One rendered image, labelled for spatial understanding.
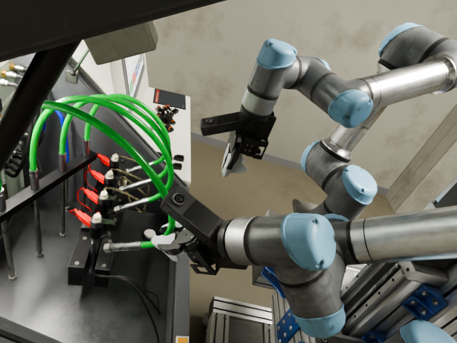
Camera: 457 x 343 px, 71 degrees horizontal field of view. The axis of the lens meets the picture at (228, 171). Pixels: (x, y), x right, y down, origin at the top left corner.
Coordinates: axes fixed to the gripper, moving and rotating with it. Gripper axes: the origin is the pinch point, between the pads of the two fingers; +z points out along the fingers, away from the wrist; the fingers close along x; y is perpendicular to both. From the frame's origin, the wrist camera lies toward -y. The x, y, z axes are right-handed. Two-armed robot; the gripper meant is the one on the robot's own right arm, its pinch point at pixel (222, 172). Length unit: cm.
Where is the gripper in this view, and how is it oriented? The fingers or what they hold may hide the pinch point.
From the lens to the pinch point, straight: 86.0
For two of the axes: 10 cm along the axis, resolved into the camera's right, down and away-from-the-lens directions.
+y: 9.5, 1.7, 2.6
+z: -3.0, 7.6, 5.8
